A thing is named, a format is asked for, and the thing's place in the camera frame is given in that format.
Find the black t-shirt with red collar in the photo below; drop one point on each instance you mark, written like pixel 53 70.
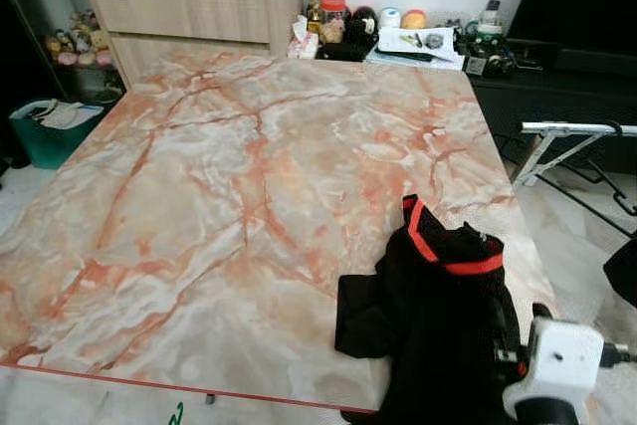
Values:
pixel 428 316

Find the green plastic hanger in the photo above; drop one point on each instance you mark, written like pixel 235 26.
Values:
pixel 176 413

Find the white paper stack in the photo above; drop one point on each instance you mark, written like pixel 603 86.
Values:
pixel 418 45

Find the marble pattern folding table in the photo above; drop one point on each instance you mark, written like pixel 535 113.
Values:
pixel 199 206

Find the orange ball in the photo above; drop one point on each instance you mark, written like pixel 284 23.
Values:
pixel 414 19

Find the black plush toy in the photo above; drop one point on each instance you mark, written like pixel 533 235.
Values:
pixel 363 27

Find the white tissue pack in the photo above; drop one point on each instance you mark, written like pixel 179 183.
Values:
pixel 303 42

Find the red lid snack jar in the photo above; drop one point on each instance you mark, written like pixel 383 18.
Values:
pixel 334 22

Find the light wooden cabinet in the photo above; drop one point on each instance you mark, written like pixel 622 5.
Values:
pixel 189 7

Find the green storage basket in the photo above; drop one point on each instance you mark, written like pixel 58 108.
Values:
pixel 40 141

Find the glass shelf with figurines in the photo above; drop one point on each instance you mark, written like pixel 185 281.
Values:
pixel 80 42

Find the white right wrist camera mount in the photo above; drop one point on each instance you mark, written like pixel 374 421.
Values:
pixel 562 355

